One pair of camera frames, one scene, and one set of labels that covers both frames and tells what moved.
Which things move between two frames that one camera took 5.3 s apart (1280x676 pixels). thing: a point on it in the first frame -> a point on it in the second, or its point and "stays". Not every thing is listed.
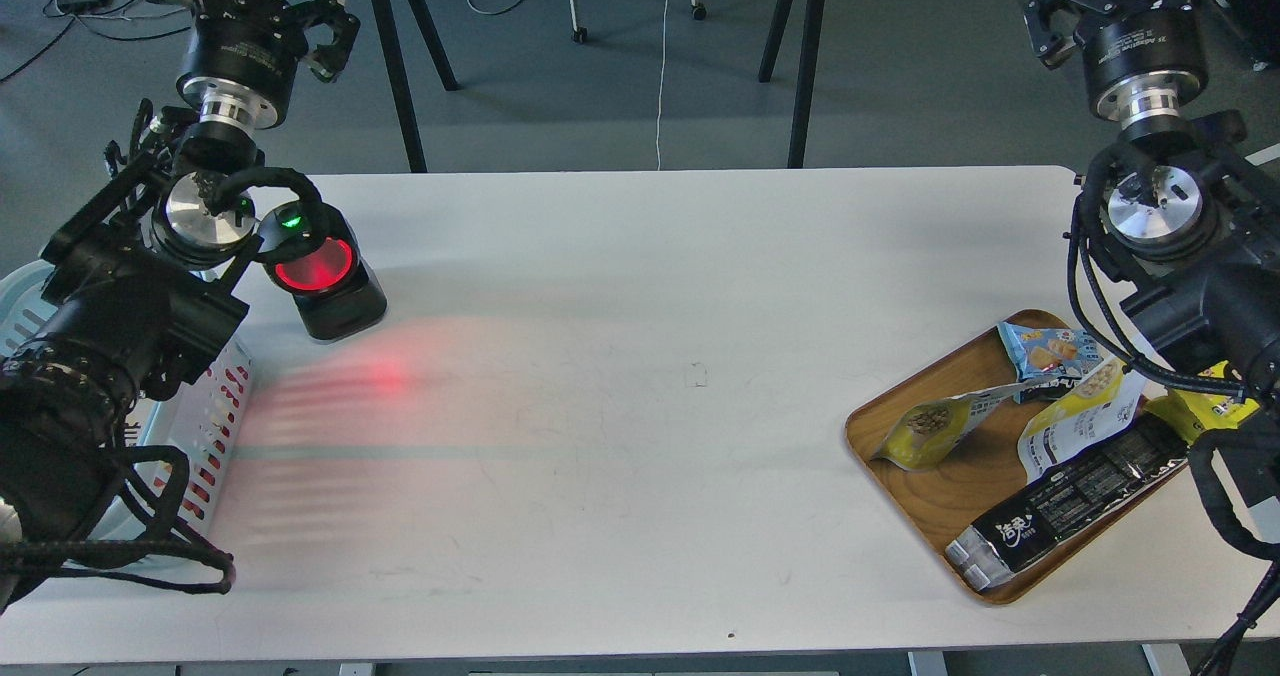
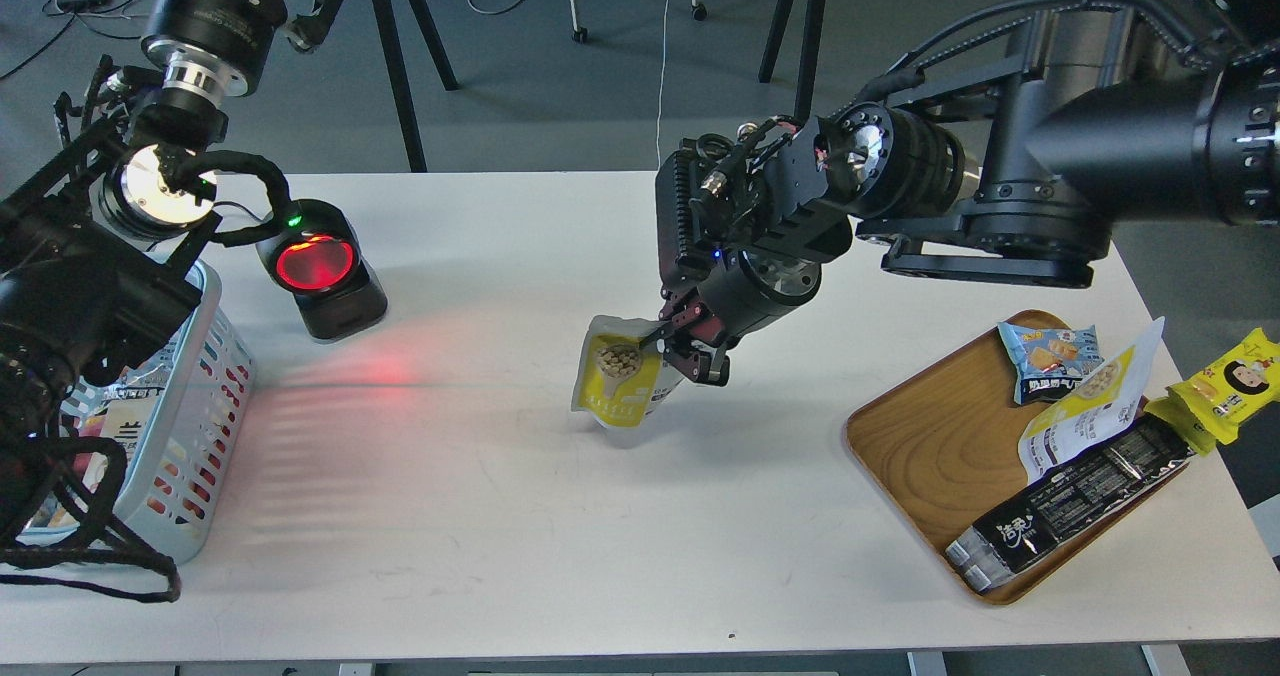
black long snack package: x=983 y=553 stays
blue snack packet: x=1049 y=354 stays
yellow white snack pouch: x=927 y=433 -> x=618 y=380
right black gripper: x=1144 y=64 -> x=747 y=294
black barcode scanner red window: x=310 y=253 stays
